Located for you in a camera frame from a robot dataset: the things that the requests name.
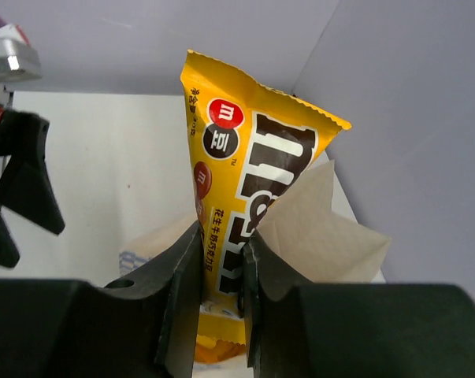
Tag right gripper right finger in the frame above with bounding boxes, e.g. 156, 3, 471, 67
243, 235, 475, 377

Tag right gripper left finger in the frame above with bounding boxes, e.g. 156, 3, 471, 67
0, 224, 202, 377

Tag paper bag blue checkered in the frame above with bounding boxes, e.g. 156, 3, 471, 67
118, 159, 392, 288

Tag yellow m&m packet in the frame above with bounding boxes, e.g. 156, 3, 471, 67
180, 50, 351, 364

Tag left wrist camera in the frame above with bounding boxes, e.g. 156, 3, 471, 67
0, 24, 43, 84

